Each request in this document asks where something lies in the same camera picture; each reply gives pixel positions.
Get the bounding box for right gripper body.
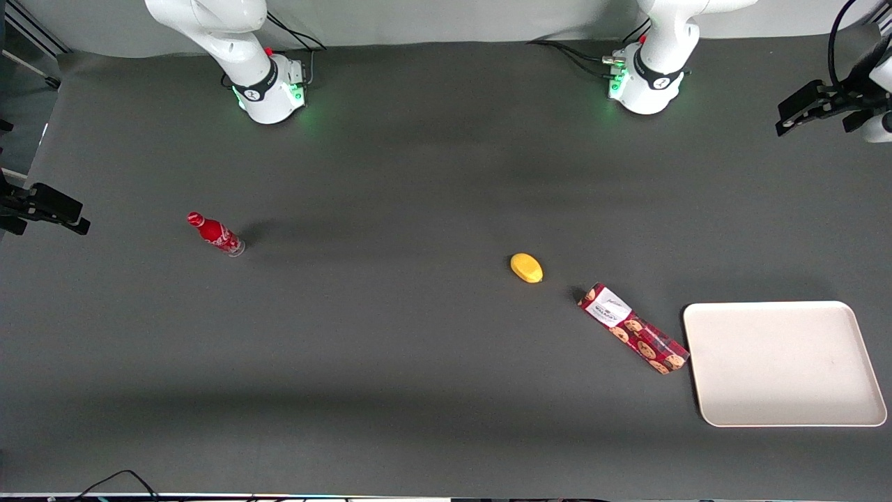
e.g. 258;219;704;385
0;169;33;218

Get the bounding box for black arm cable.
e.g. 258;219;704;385
827;0;859;90

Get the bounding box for black base cables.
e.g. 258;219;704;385
265;11;328;87
526;20;653;82

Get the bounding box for yellow lemon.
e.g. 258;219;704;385
509;252;545;284

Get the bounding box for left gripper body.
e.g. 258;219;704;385
861;54;892;144

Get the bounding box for cream rectangular tray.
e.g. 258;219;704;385
682;301;889;428

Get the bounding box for red cola bottle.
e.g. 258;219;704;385
186;211;247;258

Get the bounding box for red cookie box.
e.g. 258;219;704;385
577;282;691;377

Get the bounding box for aluminium frame rail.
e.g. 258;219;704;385
0;0;72;58

